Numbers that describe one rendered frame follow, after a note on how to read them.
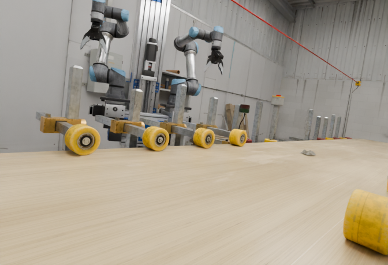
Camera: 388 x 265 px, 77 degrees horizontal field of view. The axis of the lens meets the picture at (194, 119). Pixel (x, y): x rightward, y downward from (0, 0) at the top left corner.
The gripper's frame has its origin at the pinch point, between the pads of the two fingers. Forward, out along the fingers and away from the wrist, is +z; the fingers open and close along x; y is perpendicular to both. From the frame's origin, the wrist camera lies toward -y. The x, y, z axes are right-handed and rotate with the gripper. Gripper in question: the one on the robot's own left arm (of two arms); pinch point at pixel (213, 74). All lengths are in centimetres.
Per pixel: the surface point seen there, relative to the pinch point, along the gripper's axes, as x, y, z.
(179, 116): 39, -54, 31
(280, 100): -52, -15, 13
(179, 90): 40, -54, 19
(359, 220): 38, -146, 37
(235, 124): -5.5, -33.5, 33.5
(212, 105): 17, -44, 24
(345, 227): 38, -145, 39
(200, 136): 36, -78, 37
